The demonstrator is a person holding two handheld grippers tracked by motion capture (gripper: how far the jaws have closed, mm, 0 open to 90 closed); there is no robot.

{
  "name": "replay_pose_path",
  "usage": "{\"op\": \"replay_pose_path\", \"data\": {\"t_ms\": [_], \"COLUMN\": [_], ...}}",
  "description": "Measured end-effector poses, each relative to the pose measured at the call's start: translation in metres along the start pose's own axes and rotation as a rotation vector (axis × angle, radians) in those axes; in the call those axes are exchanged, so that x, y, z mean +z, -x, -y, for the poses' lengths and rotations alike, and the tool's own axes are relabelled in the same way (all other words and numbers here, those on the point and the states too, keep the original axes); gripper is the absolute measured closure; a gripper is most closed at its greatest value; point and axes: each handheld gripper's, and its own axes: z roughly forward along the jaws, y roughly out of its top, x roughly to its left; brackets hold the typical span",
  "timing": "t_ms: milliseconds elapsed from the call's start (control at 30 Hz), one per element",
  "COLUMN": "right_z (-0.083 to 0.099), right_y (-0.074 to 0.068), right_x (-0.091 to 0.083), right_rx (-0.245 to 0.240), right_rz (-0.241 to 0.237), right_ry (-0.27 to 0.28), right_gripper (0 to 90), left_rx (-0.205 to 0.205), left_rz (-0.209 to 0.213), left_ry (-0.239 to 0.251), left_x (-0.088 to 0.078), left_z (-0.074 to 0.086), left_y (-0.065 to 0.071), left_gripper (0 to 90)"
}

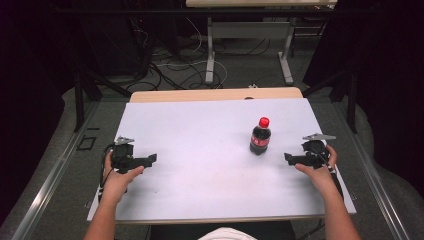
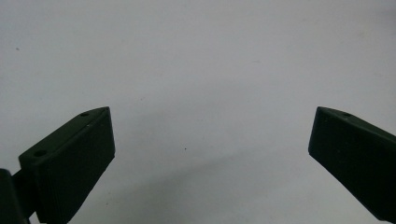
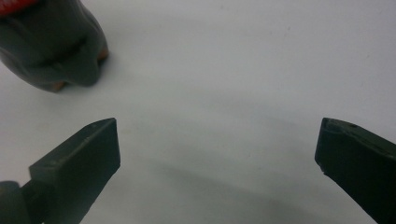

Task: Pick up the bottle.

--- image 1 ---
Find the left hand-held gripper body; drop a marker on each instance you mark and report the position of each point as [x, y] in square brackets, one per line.
[121, 156]

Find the person's dark clothing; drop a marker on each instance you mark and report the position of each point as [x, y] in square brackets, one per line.
[276, 231]

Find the red bottle cap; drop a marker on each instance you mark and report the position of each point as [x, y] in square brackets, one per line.
[264, 122]

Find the white metal-legged desk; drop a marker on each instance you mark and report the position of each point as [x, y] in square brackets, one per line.
[250, 30]

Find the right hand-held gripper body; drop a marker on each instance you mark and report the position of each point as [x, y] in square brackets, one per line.
[315, 151]

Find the wooden table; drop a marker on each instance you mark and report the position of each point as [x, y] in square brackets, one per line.
[200, 95]

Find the person's left hand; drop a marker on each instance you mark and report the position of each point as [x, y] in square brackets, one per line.
[117, 182]

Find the white board sheet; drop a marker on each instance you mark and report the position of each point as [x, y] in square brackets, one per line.
[206, 173]

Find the black metal stand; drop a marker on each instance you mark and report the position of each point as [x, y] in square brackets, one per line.
[83, 96]
[350, 100]

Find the square floor hatch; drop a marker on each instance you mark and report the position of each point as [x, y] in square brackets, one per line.
[86, 143]

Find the dark cola bottle red label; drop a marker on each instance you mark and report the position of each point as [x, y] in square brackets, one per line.
[260, 141]

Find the black horizontal bar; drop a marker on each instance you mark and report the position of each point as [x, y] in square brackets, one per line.
[133, 11]

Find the person's right hand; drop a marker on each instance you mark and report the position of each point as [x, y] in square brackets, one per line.
[318, 178]

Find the person's white shirt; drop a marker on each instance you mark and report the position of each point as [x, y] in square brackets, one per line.
[226, 234]

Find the aluminium floor rail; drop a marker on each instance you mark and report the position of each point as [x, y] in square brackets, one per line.
[50, 186]
[376, 186]

